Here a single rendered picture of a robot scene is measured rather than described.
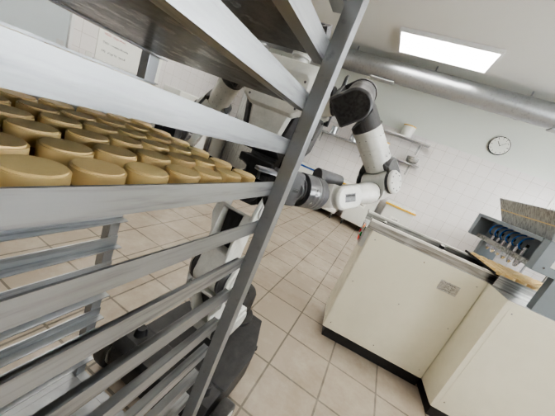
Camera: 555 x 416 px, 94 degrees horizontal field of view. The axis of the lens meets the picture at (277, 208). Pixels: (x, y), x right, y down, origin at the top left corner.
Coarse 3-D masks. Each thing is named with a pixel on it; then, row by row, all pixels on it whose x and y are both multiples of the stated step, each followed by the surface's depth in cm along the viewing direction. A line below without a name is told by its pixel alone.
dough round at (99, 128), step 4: (84, 124) 41; (88, 124) 41; (92, 124) 42; (96, 124) 43; (100, 124) 44; (84, 128) 41; (88, 128) 41; (92, 128) 41; (96, 128) 41; (100, 128) 41; (104, 128) 42; (108, 128) 43; (112, 128) 45; (96, 132) 41; (100, 132) 41; (104, 132) 42; (108, 132) 42; (112, 132) 43; (116, 132) 44
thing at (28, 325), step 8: (96, 296) 81; (104, 296) 82; (80, 304) 76; (88, 304) 77; (56, 312) 71; (64, 312) 72; (32, 320) 67; (40, 320) 67; (48, 320) 68; (16, 328) 63; (24, 328) 64; (0, 336) 60; (8, 336) 61
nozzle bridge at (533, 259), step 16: (480, 224) 186; (496, 224) 179; (528, 240) 146; (544, 240) 124; (512, 256) 145; (528, 256) 141; (544, 256) 122; (544, 272) 123; (544, 288) 126; (528, 304) 130; (544, 304) 125
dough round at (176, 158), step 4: (168, 152) 44; (172, 152) 45; (168, 156) 42; (172, 156) 42; (176, 156) 43; (180, 156) 44; (184, 156) 46; (172, 160) 42; (176, 160) 42; (180, 160) 42; (184, 160) 43; (188, 160) 44; (192, 160) 45; (180, 164) 42; (184, 164) 43; (188, 164) 43; (192, 164) 44
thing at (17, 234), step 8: (112, 216) 74; (120, 216) 76; (56, 224) 61; (64, 224) 63; (72, 224) 65; (80, 224) 66; (88, 224) 67; (96, 224) 68; (104, 224) 70; (112, 224) 72; (0, 232) 53; (8, 232) 54; (16, 232) 55; (24, 232) 56; (32, 232) 57; (40, 232) 58; (48, 232) 59; (56, 232) 60; (0, 240) 51; (8, 240) 52
